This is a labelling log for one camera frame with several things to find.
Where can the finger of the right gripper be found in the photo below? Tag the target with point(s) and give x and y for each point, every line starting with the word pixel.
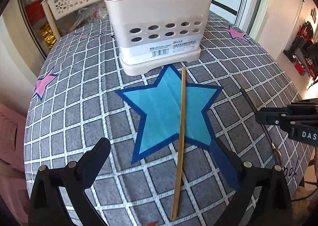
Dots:
pixel 275 117

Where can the pink plastic stool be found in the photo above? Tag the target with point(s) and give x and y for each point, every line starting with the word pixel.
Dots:
pixel 13 181

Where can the wooden chopstick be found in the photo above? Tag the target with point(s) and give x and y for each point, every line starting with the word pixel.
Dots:
pixel 174 209

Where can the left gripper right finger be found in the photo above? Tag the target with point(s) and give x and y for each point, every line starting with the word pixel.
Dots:
pixel 228 162

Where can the beige plastic utensil holder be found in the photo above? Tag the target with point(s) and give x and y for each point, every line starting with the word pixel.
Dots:
pixel 154 33

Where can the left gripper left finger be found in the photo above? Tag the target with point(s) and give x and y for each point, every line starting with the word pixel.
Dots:
pixel 92 161

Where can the grey checkered tablecloth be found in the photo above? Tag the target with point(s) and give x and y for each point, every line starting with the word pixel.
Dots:
pixel 80 105

